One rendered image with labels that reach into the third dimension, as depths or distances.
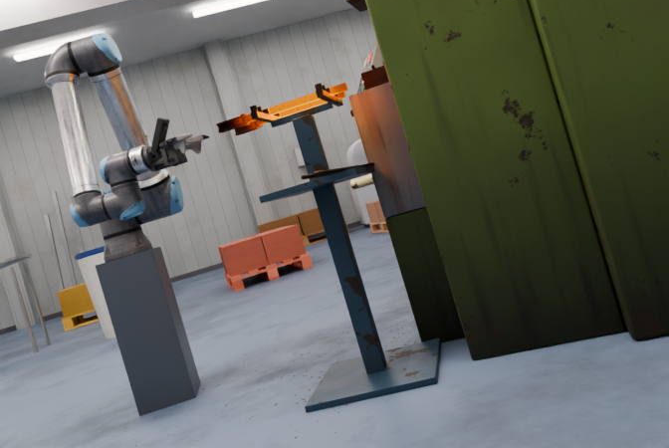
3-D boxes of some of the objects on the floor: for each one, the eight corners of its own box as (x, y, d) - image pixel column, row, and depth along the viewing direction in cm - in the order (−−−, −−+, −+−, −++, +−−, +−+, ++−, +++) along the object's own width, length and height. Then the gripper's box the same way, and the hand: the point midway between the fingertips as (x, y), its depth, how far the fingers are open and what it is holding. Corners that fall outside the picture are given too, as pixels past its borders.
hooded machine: (399, 216, 1014) (375, 137, 1015) (409, 215, 953) (384, 131, 953) (359, 228, 1004) (336, 148, 1004) (367, 228, 942) (342, 143, 942)
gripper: (166, 171, 218) (217, 154, 214) (138, 171, 198) (194, 153, 195) (159, 147, 218) (210, 130, 214) (131, 145, 198) (187, 127, 195)
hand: (200, 133), depth 205 cm, fingers open, 14 cm apart
